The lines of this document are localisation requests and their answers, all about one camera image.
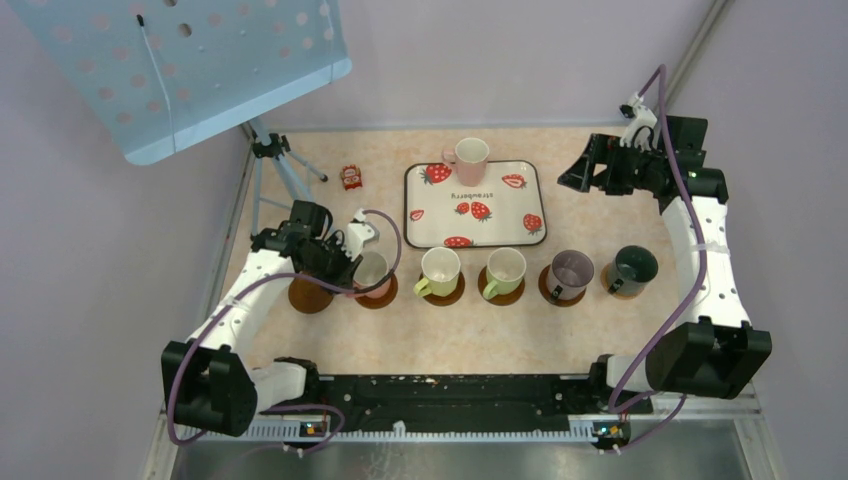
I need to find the pale pink mug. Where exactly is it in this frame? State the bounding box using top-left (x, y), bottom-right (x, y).
top-left (442, 137), bottom-right (490, 187)

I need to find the woven rattan coaster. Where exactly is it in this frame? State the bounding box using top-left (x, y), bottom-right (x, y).
top-left (601, 263), bottom-right (644, 300)

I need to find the white cable duct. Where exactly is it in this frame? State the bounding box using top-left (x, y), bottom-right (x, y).
top-left (182, 420), bottom-right (598, 444)

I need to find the dark green mug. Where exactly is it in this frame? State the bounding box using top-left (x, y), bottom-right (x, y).
top-left (608, 245), bottom-right (659, 294)

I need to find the strawberry enamel tray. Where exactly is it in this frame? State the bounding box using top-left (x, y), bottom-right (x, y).
top-left (403, 160), bottom-right (547, 249)

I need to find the blue perforated board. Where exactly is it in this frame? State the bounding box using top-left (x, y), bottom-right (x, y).
top-left (11, 0), bottom-right (352, 165)

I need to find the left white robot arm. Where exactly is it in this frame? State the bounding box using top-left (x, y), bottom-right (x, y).
top-left (161, 201), bottom-right (379, 437)

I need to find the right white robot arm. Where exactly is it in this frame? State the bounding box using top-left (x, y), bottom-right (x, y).
top-left (558, 116), bottom-right (772, 412)

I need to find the small red toy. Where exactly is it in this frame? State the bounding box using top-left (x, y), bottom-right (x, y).
top-left (340, 165), bottom-right (363, 191)

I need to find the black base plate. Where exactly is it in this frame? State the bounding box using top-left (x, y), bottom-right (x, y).
top-left (296, 374), bottom-right (612, 434)

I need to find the light blue tripod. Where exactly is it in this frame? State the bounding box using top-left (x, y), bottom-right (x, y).
top-left (246, 119), bottom-right (329, 243)

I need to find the light green mug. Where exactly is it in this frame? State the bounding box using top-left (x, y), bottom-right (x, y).
top-left (482, 247), bottom-right (527, 300)

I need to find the yellow green mug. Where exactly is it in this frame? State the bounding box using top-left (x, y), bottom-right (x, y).
top-left (413, 247), bottom-right (461, 297)

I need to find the salmon pink mug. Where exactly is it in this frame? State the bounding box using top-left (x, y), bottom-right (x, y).
top-left (353, 251), bottom-right (391, 299)

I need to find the purple mug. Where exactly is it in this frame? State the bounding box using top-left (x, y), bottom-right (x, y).
top-left (547, 250), bottom-right (595, 299)

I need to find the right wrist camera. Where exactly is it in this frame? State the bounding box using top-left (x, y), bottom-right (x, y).
top-left (619, 92), bottom-right (657, 150)

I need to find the brown wooden coaster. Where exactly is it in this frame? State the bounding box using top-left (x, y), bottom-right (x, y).
top-left (537, 265), bottom-right (586, 308)
top-left (477, 267), bottom-right (526, 306)
top-left (417, 272), bottom-right (466, 307)
top-left (355, 274), bottom-right (399, 310)
top-left (288, 279), bottom-right (334, 314)

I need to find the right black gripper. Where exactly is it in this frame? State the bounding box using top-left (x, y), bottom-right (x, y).
top-left (557, 134), bottom-right (664, 196)

